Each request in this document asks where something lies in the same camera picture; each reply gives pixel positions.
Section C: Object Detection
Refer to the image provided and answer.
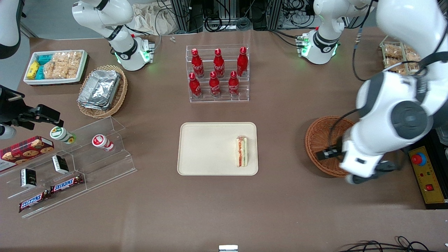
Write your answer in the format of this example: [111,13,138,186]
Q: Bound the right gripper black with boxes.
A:
[0,86,64,128]

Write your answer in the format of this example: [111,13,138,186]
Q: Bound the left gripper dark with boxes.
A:
[317,143,346,161]

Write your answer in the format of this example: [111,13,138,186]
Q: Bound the triangular sandwich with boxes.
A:
[235,136,248,167]

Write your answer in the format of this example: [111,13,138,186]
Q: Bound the brown wicker basket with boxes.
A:
[304,115,359,178]

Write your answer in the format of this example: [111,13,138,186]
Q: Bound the white rectangular snack tray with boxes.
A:
[23,50,88,85]

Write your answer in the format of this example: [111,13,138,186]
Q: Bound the light wicker basket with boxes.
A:
[77,65,128,119]

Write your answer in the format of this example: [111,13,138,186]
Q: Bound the cream plastic tray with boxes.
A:
[177,122,259,176]

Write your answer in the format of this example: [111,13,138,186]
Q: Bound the green cap yogurt bottle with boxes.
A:
[49,126,77,145]

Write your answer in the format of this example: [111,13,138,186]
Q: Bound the red plaid cookie box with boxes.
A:
[0,136,55,172]

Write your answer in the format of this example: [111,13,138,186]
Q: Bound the yellow snack box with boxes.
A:
[27,61,41,80]

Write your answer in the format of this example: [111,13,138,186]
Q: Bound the small black white box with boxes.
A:
[20,168,37,189]
[52,155,70,174]

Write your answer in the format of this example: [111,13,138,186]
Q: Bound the clear rice cracker packet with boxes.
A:
[44,51,83,79]

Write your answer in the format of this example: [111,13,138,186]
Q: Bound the stacked foil containers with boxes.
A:
[78,69,122,111]

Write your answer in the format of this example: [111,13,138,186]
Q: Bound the red cap yogurt bottle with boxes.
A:
[92,134,114,152]

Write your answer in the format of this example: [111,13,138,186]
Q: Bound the snickers bar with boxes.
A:
[19,191,51,213]
[50,174,84,195]

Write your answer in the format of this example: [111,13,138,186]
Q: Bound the clear acrylic stepped display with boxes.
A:
[0,116,138,219]

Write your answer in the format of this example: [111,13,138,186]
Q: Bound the clear acrylic bottle rack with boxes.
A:
[185,44,250,103]

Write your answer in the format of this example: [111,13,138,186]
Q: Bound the yellow black emergency stop box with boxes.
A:
[408,145,448,210]

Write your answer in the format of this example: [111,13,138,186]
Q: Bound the red cola bottle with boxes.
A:
[213,48,225,78]
[191,48,205,78]
[189,72,202,98]
[209,71,222,98]
[228,71,240,97]
[237,47,249,77]

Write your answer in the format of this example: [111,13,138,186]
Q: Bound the white cloth bag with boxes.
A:
[131,3,177,35]

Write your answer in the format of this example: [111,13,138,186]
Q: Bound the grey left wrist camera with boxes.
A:
[346,160,398,185]

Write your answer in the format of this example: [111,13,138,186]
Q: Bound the black floor cables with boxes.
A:
[338,236,448,252]

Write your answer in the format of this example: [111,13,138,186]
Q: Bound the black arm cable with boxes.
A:
[352,26,368,83]

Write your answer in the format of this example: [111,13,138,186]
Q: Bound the white wire rack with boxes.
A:
[380,40,423,76]

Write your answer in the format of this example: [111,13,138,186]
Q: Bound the black base cables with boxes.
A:
[269,29,306,48]

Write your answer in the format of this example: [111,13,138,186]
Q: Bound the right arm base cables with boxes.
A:
[124,24,163,54]

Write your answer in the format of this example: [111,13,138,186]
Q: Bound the coiled black cable bundle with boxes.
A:
[205,14,252,32]

